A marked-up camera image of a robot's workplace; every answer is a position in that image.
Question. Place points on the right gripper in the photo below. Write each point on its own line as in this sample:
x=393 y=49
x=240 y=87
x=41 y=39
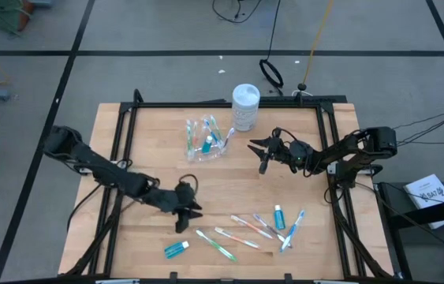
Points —
x=274 y=155

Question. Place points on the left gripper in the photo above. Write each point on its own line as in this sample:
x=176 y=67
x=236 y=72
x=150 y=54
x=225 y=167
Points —
x=180 y=207

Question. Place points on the purple toothbrush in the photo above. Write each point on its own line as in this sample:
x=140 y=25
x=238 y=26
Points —
x=271 y=229
x=228 y=138

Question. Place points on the green toothbrush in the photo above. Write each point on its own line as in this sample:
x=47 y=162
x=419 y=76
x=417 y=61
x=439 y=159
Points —
x=189 y=138
x=216 y=245
x=216 y=127

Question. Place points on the blue toothbrush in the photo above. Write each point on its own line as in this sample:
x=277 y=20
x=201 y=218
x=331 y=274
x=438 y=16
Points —
x=210 y=131
x=292 y=230

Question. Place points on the teal mouthwash bottle white cap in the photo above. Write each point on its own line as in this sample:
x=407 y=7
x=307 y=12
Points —
x=176 y=249
x=207 y=146
x=279 y=219

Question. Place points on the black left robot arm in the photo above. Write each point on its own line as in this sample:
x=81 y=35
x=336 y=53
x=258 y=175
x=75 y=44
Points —
x=103 y=169

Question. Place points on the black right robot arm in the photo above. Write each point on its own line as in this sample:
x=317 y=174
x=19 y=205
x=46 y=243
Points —
x=348 y=150

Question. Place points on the white wipes canister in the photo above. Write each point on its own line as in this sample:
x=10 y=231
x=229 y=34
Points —
x=245 y=102

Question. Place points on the clear plastic bag with toothbrushes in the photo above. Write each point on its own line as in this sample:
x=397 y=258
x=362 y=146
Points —
x=196 y=157

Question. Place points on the orange toothbrush with yellow bristles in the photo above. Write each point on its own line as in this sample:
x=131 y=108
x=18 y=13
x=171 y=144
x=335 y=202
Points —
x=251 y=226

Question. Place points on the white booklet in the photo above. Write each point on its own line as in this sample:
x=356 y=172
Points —
x=426 y=195

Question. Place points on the black side stand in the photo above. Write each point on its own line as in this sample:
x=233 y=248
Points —
x=442 y=211

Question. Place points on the green mesh bag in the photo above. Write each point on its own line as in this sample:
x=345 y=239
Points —
x=6 y=13

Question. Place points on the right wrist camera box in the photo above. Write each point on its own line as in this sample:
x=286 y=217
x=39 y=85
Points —
x=277 y=141

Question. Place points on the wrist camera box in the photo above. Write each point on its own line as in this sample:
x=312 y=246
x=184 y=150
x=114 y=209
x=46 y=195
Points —
x=277 y=141
x=188 y=189

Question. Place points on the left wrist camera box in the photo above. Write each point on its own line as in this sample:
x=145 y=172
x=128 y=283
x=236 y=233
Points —
x=188 y=189

